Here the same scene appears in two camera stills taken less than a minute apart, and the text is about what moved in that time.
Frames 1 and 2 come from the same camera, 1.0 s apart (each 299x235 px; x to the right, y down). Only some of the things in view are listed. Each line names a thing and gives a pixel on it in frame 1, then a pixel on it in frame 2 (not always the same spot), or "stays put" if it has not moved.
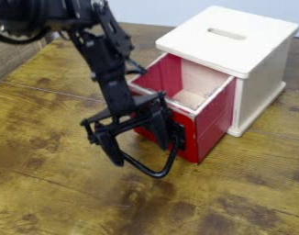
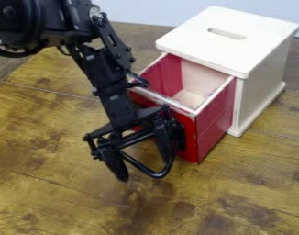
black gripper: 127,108 to 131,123
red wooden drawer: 202,102 stays put
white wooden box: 242,45 stays put
